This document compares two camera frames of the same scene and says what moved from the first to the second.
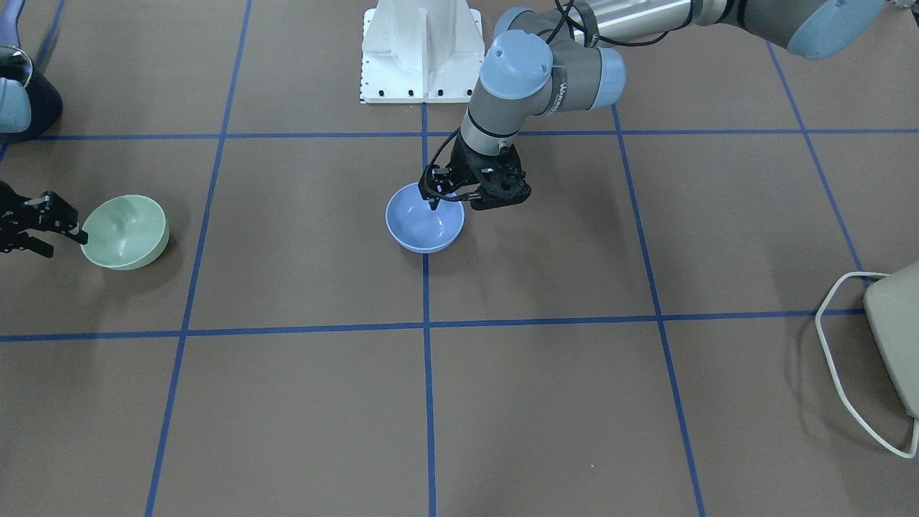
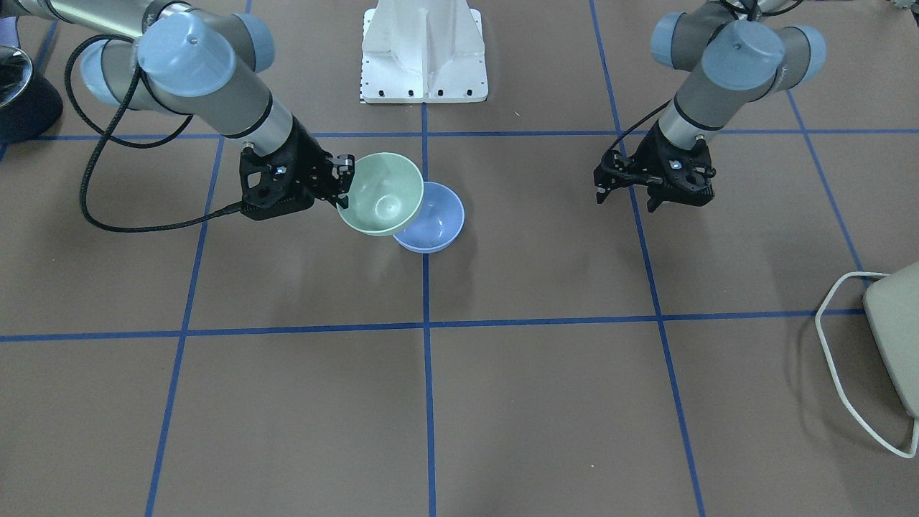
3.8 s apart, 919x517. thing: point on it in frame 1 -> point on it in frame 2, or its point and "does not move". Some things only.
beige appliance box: x=892 y=306 does not move
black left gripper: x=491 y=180 -> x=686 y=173
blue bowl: x=416 y=227 does not move
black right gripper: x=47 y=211 -> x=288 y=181
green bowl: x=125 y=233 -> x=385 y=192
